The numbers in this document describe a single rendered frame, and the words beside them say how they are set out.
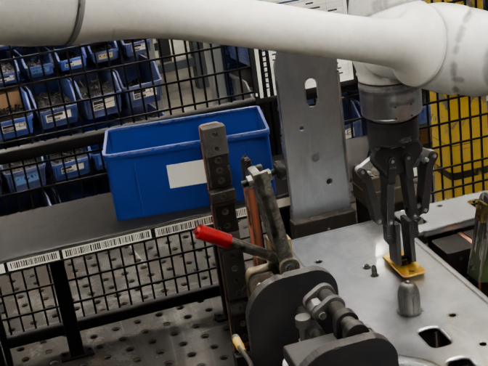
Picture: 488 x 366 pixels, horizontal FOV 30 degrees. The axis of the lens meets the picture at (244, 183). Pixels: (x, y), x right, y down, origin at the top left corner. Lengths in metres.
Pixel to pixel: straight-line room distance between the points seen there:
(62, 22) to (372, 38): 0.36
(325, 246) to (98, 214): 0.46
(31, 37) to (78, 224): 0.73
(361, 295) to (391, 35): 0.44
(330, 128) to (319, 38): 0.54
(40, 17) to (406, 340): 0.64
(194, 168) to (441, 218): 0.45
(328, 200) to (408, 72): 0.56
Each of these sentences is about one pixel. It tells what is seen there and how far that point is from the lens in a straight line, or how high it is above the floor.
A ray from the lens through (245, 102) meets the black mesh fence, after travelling 1.86.
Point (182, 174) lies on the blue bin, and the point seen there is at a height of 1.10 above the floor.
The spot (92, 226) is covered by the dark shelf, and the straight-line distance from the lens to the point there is 1.69.
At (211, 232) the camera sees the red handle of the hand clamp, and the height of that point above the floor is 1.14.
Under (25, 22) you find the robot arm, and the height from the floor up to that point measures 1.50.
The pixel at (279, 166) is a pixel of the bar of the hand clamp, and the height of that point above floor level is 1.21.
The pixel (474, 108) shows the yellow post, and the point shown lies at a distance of 2.11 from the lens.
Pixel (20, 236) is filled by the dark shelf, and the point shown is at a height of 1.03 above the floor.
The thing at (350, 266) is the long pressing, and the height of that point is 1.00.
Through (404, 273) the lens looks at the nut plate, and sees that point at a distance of 1.42.
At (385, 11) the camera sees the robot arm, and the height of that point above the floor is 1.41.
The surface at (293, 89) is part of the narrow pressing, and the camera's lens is 1.58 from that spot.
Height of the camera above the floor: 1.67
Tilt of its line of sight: 21 degrees down
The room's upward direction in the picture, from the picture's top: 8 degrees counter-clockwise
